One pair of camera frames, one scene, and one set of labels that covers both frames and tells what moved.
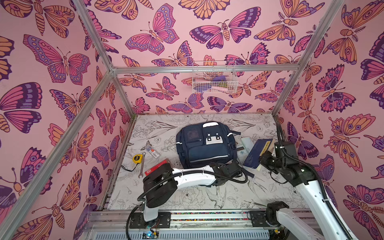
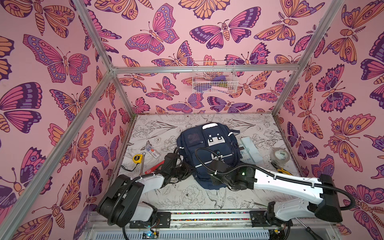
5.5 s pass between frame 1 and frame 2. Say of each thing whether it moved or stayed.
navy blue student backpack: stayed
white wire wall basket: stayed
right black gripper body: moved
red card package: stayed
